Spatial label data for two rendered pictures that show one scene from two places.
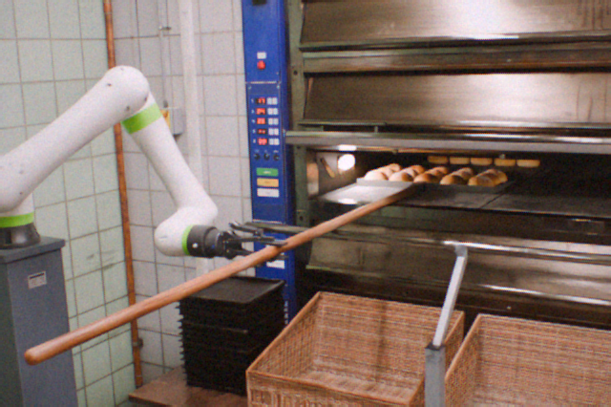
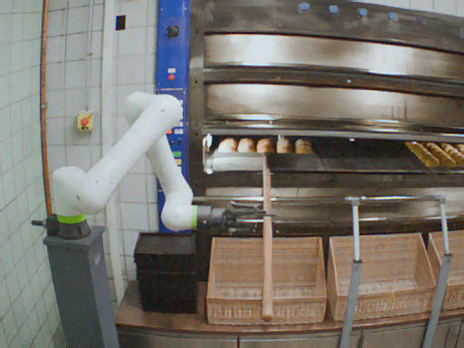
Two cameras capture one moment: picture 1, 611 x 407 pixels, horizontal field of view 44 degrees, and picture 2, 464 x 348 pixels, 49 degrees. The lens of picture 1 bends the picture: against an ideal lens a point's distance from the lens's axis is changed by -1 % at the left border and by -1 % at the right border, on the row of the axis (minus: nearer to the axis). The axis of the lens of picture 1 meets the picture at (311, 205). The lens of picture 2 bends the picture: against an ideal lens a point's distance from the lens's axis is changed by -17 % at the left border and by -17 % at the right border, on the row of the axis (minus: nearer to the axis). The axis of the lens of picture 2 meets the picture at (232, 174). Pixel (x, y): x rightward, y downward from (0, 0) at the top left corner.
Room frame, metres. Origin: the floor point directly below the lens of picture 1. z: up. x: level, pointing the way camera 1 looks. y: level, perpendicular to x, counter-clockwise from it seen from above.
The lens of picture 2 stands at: (0.11, 1.23, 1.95)
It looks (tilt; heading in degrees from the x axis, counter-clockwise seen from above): 15 degrees down; 332
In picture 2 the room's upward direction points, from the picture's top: straight up
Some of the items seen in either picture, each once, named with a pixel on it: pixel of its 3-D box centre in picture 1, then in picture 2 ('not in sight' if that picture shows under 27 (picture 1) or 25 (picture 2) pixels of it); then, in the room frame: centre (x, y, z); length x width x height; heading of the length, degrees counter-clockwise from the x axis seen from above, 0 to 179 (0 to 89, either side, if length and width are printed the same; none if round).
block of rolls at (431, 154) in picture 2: not in sight; (445, 152); (2.32, -1.49, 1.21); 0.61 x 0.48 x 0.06; 150
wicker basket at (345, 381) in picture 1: (358, 362); (266, 280); (2.29, -0.13, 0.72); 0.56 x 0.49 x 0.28; 59
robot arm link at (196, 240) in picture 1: (206, 241); (205, 217); (2.07, 0.30, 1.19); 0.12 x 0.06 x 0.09; 149
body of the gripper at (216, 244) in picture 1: (226, 244); (225, 217); (2.02, 0.23, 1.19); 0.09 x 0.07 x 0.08; 59
